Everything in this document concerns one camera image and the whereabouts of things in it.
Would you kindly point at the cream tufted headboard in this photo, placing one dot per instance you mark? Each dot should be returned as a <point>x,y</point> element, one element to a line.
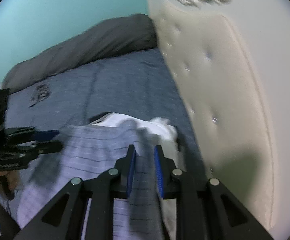
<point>230,60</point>

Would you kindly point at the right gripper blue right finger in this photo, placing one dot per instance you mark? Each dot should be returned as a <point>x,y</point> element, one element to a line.
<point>163,169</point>

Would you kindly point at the blue patterned bed cover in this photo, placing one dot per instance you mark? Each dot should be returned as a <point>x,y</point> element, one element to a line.
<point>137,84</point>

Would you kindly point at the dark grey crumpled garment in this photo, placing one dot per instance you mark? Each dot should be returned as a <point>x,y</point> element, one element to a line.
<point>41,92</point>

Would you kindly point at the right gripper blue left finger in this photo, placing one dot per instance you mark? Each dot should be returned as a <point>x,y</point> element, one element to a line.
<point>126,170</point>

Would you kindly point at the light blue plaid shorts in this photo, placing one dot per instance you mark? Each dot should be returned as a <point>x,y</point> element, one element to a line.
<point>88,151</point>

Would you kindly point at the dark grey rolled duvet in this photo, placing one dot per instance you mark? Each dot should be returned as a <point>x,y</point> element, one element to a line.
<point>109,38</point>

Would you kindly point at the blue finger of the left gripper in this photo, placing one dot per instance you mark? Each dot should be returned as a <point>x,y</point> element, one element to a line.
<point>49,147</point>
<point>45,135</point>

